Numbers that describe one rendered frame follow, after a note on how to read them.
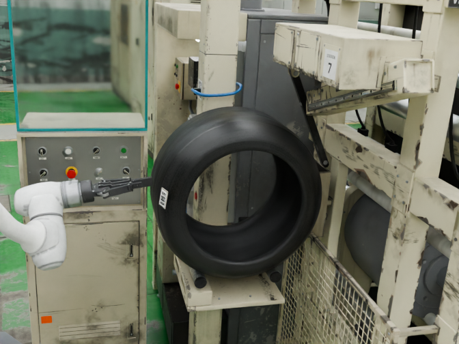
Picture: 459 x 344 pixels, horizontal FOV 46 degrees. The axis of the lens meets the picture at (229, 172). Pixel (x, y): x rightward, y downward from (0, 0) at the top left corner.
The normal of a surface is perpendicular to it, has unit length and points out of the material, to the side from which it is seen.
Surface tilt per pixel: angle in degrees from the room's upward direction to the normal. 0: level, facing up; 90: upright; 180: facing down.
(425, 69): 72
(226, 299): 0
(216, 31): 90
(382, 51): 90
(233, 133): 43
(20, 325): 0
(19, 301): 0
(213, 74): 90
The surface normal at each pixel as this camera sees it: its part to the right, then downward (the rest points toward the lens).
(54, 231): 0.79, -0.42
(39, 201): 0.11, -0.33
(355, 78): 0.23, 0.33
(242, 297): 0.06, -0.95
